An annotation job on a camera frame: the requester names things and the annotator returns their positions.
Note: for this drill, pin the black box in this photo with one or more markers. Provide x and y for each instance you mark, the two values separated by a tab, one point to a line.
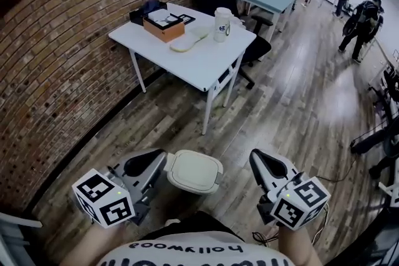
137	17

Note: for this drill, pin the person's white printed t-shirt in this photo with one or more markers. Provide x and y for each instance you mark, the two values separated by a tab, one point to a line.
196	253

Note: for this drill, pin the person's black trouser leg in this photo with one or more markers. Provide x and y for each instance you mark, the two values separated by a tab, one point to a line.
199	224

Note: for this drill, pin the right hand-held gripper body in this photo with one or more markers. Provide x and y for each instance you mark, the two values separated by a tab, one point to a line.
299	205

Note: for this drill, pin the orange box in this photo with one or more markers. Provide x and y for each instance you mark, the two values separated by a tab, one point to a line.
163	29

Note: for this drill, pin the white lidded cup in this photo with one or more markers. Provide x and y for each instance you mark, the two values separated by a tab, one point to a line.
222	25

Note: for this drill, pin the person's grey shoe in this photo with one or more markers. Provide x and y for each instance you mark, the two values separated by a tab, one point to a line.
173	222

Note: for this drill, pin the grey backpack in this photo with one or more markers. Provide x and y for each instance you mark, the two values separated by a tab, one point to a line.
355	18

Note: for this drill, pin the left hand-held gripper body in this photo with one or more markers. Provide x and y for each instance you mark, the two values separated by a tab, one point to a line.
103	196

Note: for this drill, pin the white table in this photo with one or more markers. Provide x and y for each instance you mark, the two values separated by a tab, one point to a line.
202	62

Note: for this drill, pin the person's left forearm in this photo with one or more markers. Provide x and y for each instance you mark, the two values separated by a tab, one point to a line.
93	243

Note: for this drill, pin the person's right forearm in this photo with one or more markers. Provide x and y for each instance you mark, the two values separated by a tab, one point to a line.
296	246

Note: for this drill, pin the white furniture piece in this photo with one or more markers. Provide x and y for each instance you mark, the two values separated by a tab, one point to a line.
12	240

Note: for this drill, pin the black floor stand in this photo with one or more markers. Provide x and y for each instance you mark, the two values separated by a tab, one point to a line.
371	140

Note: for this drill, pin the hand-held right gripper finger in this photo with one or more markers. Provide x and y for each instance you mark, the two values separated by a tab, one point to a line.
269	169
277	165

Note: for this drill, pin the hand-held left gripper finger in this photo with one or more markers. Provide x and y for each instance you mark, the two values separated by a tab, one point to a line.
134	162
141	169

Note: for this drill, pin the flat black frame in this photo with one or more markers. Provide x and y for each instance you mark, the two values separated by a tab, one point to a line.
187	18

